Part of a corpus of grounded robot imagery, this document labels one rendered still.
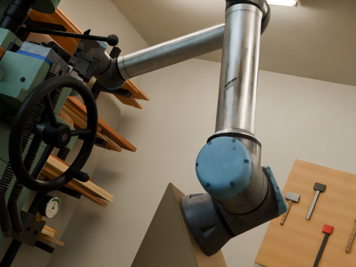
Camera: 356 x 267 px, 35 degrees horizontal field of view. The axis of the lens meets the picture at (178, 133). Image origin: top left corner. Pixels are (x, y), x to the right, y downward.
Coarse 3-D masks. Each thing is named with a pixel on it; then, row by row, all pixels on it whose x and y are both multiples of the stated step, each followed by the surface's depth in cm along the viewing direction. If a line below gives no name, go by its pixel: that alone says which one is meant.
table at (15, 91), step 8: (0, 72) 138; (0, 80) 139; (0, 88) 135; (8, 88) 134; (16, 88) 133; (0, 96) 138; (8, 96) 134; (16, 96) 132; (24, 96) 134; (8, 104) 143; (16, 104) 139; (40, 112) 140; (64, 120) 163; (72, 128) 167; (72, 144) 169
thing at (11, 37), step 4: (0, 28) 153; (0, 32) 153; (4, 32) 152; (8, 32) 152; (0, 36) 152; (4, 36) 151; (8, 36) 152; (12, 36) 153; (0, 40) 151; (4, 40) 151; (8, 40) 153; (12, 40) 154; (16, 40) 155; (20, 40) 156; (0, 44) 151; (4, 44) 152; (8, 44) 153; (20, 44) 156; (4, 48) 152
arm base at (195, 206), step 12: (192, 204) 160; (204, 204) 160; (216, 204) 158; (192, 216) 158; (204, 216) 158; (216, 216) 158; (192, 228) 157; (204, 228) 158; (216, 228) 158; (228, 228) 158; (204, 240) 157; (216, 240) 159; (228, 240) 163; (204, 252) 160; (216, 252) 163
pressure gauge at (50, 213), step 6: (42, 198) 158; (48, 198) 158; (54, 198) 158; (42, 204) 157; (48, 204) 157; (60, 204) 161; (42, 210) 157; (48, 210) 157; (54, 210) 160; (42, 216) 159; (48, 216) 158; (54, 216) 160
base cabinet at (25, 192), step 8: (0, 160) 146; (0, 168) 146; (0, 176) 147; (8, 192) 151; (24, 192) 156; (24, 200) 157; (0, 224) 151; (0, 232) 152; (0, 240) 153; (0, 248) 154
